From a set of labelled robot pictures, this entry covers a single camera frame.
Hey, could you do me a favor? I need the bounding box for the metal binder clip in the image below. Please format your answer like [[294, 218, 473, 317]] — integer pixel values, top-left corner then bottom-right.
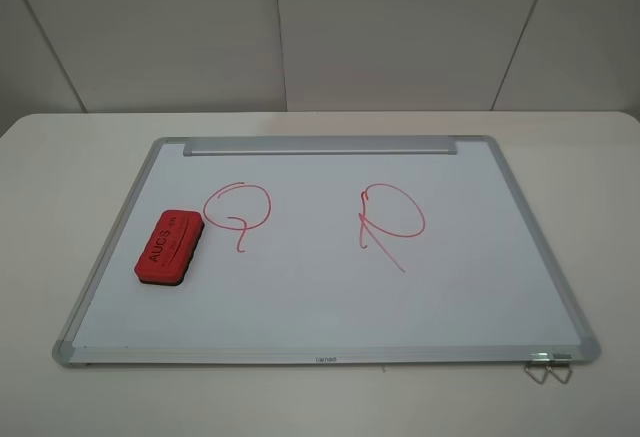
[[523, 352, 550, 385], [546, 353, 573, 385]]

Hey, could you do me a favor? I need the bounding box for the silver marker tray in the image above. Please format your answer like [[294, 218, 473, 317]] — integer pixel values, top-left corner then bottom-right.
[[183, 136, 457, 157]]

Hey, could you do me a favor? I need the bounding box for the left metal binder clip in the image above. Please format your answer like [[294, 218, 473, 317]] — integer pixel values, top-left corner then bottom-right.
[[523, 352, 550, 385]]

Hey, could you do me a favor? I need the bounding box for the right metal binder clip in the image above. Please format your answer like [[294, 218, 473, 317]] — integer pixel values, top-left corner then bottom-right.
[[546, 353, 573, 385]]

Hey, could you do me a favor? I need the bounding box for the red whiteboard eraser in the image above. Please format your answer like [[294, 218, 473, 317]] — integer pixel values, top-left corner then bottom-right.
[[134, 209, 204, 286]]

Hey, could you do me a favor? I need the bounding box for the white whiteboard aluminium frame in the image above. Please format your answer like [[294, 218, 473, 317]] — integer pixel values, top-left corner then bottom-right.
[[52, 135, 601, 366]]

